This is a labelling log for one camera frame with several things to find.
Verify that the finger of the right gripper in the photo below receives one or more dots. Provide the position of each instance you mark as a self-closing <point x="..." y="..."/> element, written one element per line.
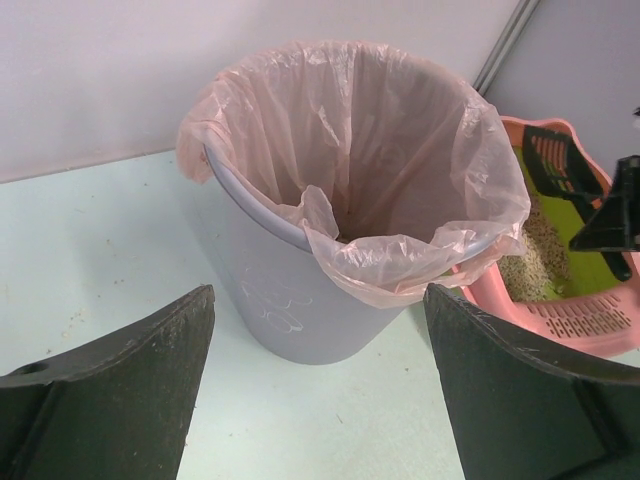
<point x="614" y="227"/>

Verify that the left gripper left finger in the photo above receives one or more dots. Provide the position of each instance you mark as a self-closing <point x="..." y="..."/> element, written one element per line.
<point x="118" y="407"/>

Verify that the grey trash bucket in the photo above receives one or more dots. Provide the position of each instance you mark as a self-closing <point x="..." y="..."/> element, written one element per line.
<point x="287" y="302"/>

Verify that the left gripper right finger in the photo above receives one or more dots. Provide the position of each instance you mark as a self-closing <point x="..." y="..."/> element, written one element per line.
<point x="524" y="407"/>

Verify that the aluminium frame rail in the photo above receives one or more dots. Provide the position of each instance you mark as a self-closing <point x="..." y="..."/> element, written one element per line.
<point x="505" y="44"/>

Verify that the beige cat litter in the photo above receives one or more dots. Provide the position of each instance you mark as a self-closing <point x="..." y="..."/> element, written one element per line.
<point x="542" y="272"/>

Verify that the black slotted litter scoop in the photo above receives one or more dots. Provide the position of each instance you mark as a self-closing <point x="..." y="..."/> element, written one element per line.
<point x="559" y="170"/>

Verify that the pink plastic bin liner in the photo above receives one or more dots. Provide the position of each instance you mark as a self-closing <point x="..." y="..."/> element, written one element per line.
<point x="398" y="172"/>

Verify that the pink green litter box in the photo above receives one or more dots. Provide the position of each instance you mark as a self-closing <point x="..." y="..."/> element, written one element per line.
<point x="597" y="314"/>

